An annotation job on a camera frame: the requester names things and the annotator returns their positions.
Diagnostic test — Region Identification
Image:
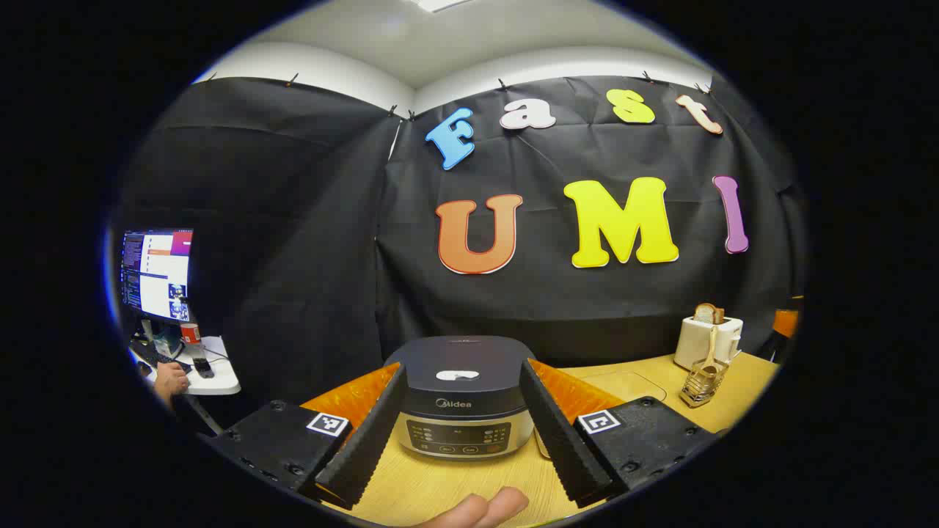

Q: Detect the black keyboard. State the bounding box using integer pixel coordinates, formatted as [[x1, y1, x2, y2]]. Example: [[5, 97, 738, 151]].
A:
[[131, 339, 193, 375]]

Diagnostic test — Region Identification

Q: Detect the computer monitor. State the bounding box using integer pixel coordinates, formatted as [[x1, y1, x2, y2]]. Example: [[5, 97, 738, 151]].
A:
[[120, 229, 194, 325]]

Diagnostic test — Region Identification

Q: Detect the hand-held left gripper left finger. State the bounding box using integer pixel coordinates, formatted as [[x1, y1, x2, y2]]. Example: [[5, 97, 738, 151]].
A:
[[208, 361, 406, 512]]

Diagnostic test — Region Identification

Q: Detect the clear plastic rice container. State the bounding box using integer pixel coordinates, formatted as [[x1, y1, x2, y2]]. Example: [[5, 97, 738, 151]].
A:
[[580, 370, 668, 403]]

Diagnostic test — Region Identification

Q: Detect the metal wire chopstick holder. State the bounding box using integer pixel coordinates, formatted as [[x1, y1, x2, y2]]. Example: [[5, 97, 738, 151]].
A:
[[679, 358, 731, 408]]

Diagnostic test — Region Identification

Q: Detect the wooden spoon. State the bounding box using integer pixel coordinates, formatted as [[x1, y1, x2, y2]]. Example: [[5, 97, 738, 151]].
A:
[[702, 325, 723, 376]]

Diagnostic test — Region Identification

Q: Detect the dark grey rice cooker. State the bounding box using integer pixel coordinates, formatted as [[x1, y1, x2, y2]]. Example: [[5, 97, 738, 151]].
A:
[[383, 336, 536, 461]]

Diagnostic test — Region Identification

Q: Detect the black backdrop cloth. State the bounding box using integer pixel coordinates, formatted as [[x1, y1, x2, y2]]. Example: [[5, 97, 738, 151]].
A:
[[117, 73, 808, 433]]

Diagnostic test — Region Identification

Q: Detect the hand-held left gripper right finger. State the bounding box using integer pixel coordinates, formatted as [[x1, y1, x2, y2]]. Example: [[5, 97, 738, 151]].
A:
[[519, 358, 723, 509]]

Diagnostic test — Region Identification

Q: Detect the white toaster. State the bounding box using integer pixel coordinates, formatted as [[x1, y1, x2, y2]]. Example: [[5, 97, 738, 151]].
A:
[[673, 315, 744, 371]]

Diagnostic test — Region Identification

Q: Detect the white side table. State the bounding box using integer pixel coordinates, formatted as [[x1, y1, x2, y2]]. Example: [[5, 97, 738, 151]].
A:
[[131, 336, 241, 397]]

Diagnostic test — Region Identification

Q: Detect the red label bottle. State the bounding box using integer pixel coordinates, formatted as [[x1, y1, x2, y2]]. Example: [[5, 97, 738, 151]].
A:
[[178, 297, 216, 380]]

